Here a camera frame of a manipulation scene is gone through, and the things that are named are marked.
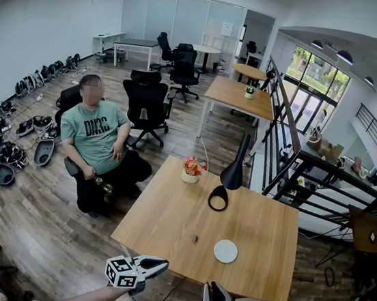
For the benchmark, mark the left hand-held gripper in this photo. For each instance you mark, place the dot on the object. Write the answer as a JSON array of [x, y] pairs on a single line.
[[122, 272]]

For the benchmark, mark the round white plate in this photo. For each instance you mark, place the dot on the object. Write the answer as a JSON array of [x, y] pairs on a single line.
[[225, 251]]

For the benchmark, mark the small red strawberry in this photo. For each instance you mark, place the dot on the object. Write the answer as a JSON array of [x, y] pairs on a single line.
[[194, 239]]

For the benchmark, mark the person's left forearm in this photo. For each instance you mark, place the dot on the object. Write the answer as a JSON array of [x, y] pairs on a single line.
[[93, 300]]

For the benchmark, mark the square wooden table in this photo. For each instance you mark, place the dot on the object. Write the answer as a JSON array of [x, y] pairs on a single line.
[[172, 220]]

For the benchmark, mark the clear yellow bottle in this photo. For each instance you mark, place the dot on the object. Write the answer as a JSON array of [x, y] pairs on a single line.
[[104, 184]]

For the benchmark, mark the orange flowers in cream pot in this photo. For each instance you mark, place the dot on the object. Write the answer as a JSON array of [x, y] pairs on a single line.
[[192, 171]]

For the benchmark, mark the black desk lamp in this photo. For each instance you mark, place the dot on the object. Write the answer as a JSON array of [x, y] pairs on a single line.
[[232, 176]]

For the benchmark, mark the grey plastic shell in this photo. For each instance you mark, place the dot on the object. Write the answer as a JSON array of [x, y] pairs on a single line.
[[43, 152], [3, 174]]

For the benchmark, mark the small dark brown table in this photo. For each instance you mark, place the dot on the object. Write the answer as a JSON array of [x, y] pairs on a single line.
[[366, 228]]

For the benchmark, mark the black office chair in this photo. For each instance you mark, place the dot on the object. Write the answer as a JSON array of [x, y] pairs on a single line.
[[67, 96], [251, 48], [163, 44], [146, 103], [185, 64]]

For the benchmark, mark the cardboard box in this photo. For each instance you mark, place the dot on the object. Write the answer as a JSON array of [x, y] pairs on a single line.
[[328, 149]]

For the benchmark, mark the wooden table with white legs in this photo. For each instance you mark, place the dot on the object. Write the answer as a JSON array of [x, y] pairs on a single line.
[[232, 93]]

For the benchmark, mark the black metal stair railing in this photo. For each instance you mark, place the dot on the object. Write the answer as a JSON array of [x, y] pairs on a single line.
[[290, 120]]

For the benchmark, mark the small white potted plant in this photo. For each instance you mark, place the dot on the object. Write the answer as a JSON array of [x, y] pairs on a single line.
[[249, 91]]

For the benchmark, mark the black round stool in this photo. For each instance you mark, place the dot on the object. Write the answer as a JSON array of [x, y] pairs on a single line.
[[155, 67]]

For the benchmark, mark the white power strip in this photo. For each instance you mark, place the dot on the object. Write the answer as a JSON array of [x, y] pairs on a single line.
[[39, 97]]

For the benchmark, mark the black wheeled base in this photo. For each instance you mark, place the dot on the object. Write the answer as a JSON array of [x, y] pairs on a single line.
[[113, 56]]

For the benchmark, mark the round wooden table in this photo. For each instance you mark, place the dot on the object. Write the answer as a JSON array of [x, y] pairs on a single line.
[[249, 71]]

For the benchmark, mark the round white table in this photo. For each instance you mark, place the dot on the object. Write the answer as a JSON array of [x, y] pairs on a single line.
[[205, 48]]

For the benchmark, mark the glass entrance doors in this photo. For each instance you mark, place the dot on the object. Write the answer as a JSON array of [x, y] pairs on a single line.
[[315, 90]]

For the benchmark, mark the long white desk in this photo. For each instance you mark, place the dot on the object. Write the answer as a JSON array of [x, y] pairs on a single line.
[[109, 35]]

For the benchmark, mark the white paper sheet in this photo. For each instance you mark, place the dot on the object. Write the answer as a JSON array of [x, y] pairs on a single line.
[[227, 29]]

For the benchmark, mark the black dome pendant lamp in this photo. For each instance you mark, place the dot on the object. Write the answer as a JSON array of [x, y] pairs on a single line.
[[344, 57], [317, 44], [369, 81]]

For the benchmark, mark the dark top white frame table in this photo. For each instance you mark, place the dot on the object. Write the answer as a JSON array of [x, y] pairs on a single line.
[[137, 42]]

